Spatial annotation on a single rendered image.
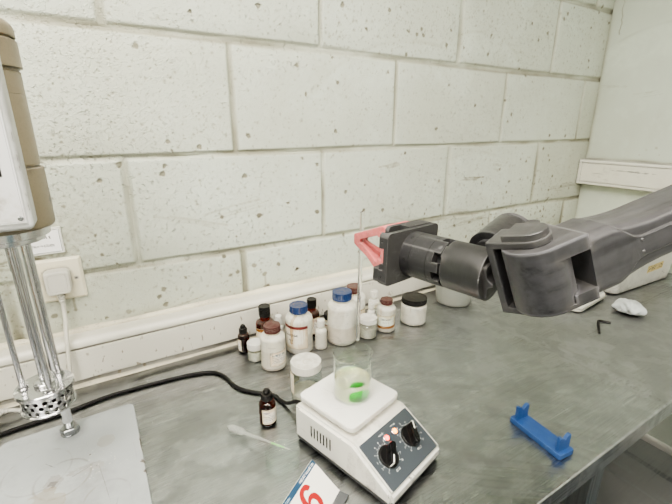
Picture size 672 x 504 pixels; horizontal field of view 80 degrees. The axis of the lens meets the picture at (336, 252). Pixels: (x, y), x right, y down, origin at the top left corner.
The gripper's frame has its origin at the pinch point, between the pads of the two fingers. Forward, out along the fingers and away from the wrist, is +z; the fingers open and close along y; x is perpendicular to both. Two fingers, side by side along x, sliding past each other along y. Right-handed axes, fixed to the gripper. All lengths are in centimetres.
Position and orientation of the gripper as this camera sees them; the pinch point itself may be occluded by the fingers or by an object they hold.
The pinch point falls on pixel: (360, 238)
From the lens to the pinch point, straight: 56.7
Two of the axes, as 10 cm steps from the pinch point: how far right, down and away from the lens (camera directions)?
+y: -7.3, 1.8, -6.5
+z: -6.8, -2.2, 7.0
